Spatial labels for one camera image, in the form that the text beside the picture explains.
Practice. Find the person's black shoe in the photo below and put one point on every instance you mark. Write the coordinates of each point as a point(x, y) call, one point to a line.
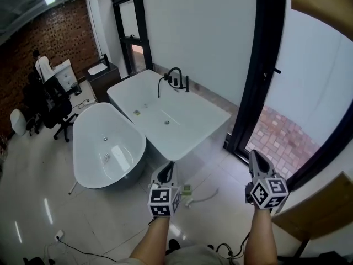
point(173, 244)

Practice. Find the dark vanity cabinet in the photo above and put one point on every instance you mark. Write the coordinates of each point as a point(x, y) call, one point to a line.
point(106, 84)

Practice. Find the wooden cabinet top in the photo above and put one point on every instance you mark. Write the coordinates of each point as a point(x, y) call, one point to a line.
point(322, 208)

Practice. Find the black window frame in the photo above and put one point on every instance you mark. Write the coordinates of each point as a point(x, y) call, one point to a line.
point(136, 23)

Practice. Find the black door frame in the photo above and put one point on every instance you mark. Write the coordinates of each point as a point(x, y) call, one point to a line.
point(260, 65)

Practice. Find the person's right forearm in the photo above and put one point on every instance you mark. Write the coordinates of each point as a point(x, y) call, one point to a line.
point(262, 236)

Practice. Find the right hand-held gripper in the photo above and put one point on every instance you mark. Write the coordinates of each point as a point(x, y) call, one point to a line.
point(266, 193)

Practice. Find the rectangular white bathtub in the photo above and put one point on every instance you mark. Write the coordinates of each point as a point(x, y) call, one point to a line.
point(176, 128)

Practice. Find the oval white bathtub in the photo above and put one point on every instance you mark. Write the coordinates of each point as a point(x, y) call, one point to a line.
point(110, 159)

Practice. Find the black gooseneck bathtub faucet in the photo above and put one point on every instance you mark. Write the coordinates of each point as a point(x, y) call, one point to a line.
point(175, 74)

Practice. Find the white stick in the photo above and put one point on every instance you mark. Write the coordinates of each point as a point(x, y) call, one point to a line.
point(72, 188)

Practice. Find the green and white floor device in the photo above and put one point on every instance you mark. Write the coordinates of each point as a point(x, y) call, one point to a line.
point(187, 190)

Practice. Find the white countertop basin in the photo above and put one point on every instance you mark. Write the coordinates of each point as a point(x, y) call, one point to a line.
point(97, 69)

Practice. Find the person's left forearm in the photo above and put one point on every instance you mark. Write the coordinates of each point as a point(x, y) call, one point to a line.
point(153, 236)

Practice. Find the black basin faucet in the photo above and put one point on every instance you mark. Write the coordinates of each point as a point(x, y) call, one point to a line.
point(104, 58)

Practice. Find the black office chair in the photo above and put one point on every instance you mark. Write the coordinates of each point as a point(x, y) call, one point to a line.
point(59, 109)
point(31, 103)

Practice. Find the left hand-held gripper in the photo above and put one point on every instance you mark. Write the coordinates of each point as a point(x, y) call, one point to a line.
point(160, 200)

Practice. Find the black hand shower wand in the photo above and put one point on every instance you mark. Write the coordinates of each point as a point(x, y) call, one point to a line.
point(187, 83)

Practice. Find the white round bin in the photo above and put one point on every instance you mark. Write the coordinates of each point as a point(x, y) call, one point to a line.
point(18, 121)

